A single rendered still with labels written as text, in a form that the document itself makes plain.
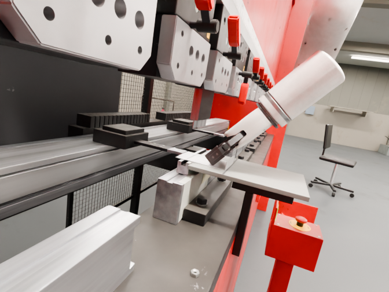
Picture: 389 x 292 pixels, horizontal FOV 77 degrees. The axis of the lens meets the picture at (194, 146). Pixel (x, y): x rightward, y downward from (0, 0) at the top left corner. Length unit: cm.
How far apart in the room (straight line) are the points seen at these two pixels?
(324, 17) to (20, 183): 66
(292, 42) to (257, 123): 232
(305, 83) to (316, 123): 1205
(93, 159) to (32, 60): 35
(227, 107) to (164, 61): 249
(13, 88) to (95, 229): 56
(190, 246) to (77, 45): 40
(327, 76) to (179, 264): 44
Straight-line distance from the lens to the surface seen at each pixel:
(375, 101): 1319
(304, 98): 55
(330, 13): 58
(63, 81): 94
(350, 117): 1290
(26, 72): 86
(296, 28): 286
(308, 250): 94
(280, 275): 108
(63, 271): 30
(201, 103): 59
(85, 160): 66
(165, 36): 35
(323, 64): 56
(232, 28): 52
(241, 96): 76
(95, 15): 23
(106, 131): 72
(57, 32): 20
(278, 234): 92
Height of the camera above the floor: 116
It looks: 12 degrees down
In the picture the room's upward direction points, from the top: 9 degrees clockwise
